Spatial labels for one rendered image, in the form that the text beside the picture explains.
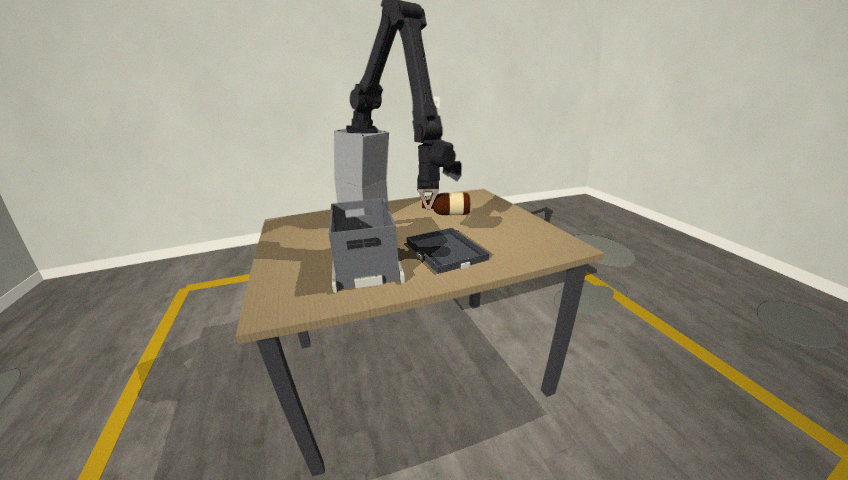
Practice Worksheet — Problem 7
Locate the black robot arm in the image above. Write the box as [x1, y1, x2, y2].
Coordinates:
[346, 0, 462, 181]

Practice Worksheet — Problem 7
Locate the brown bottle with beige label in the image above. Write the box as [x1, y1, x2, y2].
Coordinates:
[431, 193, 470, 215]

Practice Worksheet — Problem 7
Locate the grey divided crate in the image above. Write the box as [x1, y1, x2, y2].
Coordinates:
[329, 198, 400, 289]

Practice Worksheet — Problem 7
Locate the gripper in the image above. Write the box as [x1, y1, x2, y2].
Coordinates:
[417, 162, 439, 209]

